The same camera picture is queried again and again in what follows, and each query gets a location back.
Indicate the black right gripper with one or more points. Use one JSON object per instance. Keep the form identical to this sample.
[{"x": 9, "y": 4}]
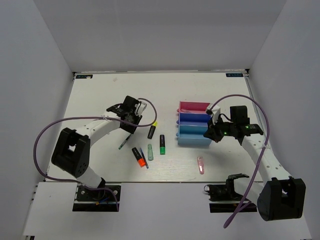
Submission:
[{"x": 212, "y": 132}]

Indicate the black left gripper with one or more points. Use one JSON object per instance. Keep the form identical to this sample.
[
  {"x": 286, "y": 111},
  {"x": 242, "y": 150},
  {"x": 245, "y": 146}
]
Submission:
[{"x": 131, "y": 129}]

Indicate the green pen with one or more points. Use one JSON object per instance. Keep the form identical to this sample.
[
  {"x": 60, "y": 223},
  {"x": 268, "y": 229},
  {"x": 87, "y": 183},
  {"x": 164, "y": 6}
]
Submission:
[{"x": 124, "y": 142}]

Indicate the yellow cap black highlighter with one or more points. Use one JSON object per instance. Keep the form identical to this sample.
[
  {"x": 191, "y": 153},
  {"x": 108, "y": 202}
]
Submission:
[{"x": 152, "y": 130}]

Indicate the blue pen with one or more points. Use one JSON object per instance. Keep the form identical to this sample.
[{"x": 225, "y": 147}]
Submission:
[{"x": 144, "y": 158}]

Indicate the orange cap black highlighter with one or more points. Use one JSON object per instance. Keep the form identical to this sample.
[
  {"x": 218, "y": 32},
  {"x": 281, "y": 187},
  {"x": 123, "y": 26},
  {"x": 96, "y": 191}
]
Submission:
[{"x": 138, "y": 157}]

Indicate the green cap black highlighter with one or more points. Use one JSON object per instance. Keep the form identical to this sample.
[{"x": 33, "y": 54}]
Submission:
[{"x": 162, "y": 144}]

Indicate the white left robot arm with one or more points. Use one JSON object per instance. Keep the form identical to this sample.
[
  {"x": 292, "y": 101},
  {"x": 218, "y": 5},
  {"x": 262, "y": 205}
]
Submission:
[{"x": 72, "y": 150}]

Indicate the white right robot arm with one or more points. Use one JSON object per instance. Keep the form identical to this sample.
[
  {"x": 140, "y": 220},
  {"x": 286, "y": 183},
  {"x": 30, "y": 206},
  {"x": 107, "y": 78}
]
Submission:
[{"x": 281, "y": 196}]

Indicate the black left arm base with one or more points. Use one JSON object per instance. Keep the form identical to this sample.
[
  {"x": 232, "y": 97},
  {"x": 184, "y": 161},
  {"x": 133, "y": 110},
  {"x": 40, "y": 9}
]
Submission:
[{"x": 93, "y": 201}]

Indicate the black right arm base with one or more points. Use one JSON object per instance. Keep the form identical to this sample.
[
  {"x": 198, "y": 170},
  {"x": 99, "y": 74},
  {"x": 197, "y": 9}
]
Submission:
[{"x": 222, "y": 197}]

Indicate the light blue plastic bin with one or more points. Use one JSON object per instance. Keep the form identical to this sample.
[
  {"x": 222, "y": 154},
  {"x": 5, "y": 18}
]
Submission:
[{"x": 192, "y": 135}]

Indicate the right corner table label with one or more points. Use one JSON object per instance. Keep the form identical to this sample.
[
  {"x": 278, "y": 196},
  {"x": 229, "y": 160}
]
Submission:
[{"x": 234, "y": 75}]

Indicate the corner table label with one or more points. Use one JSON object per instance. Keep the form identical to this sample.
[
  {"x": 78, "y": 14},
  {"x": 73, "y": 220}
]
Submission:
[
  {"x": 84, "y": 76},
  {"x": 234, "y": 75}
]

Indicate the purple plastic bin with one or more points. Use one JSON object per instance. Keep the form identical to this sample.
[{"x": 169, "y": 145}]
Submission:
[{"x": 192, "y": 119}]

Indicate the pink plastic bin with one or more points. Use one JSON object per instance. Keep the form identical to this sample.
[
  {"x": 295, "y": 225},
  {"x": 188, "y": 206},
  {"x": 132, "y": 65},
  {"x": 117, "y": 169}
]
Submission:
[{"x": 192, "y": 107}]

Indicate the left corner table label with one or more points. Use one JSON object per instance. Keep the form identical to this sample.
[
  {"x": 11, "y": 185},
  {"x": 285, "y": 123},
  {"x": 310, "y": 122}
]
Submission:
[{"x": 84, "y": 76}]

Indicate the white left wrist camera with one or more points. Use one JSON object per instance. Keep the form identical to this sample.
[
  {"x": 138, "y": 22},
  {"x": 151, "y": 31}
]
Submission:
[{"x": 139, "y": 108}]

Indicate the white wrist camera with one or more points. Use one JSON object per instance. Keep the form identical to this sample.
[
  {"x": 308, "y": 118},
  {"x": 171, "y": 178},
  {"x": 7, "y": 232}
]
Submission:
[
  {"x": 213, "y": 111},
  {"x": 139, "y": 108}
]

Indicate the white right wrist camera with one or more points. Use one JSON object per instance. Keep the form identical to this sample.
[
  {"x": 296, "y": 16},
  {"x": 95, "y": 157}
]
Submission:
[{"x": 213, "y": 111}]

